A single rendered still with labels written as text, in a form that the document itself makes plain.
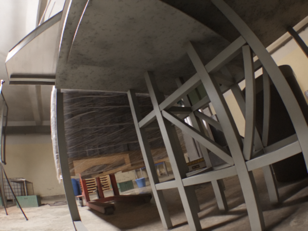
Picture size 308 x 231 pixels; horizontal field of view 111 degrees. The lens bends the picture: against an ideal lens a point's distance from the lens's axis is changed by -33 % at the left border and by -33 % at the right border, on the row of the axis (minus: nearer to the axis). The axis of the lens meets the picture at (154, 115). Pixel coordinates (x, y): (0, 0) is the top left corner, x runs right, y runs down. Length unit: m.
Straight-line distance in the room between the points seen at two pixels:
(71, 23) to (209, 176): 0.69
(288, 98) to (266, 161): 0.17
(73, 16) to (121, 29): 0.17
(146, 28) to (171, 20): 0.09
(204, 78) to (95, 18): 0.39
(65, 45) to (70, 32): 0.07
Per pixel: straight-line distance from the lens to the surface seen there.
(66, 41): 0.64
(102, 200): 2.66
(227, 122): 0.49
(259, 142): 0.70
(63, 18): 0.89
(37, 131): 9.97
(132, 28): 0.53
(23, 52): 1.06
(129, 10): 0.47
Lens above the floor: 0.31
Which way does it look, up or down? 20 degrees up
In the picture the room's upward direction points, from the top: 17 degrees counter-clockwise
